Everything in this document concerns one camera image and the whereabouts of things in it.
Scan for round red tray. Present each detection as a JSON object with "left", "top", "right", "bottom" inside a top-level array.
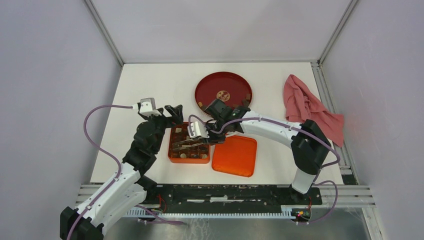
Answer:
[{"left": 194, "top": 71, "right": 253, "bottom": 113}]

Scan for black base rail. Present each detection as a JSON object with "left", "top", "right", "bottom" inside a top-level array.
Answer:
[{"left": 141, "top": 184, "right": 323, "bottom": 214}]

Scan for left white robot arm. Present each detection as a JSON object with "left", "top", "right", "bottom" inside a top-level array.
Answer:
[{"left": 59, "top": 101, "right": 184, "bottom": 240}]

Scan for orange chocolate box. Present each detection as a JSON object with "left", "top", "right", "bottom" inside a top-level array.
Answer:
[{"left": 167, "top": 122, "right": 211, "bottom": 164}]

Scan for metal tongs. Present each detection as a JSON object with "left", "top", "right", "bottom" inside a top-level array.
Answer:
[{"left": 170, "top": 139, "right": 208, "bottom": 151}]

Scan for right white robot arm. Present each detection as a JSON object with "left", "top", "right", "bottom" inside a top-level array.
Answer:
[{"left": 187, "top": 99, "right": 334, "bottom": 204}]

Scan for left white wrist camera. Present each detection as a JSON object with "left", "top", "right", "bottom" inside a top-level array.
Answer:
[{"left": 131, "top": 97, "right": 162, "bottom": 117}]

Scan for pink cloth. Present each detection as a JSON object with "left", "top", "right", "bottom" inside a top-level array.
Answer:
[{"left": 282, "top": 74, "right": 345, "bottom": 148}]

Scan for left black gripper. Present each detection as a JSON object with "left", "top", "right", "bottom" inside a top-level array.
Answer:
[{"left": 142, "top": 104, "right": 183, "bottom": 152}]

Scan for orange box lid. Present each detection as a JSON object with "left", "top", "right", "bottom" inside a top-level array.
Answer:
[{"left": 211, "top": 135, "right": 258, "bottom": 178}]

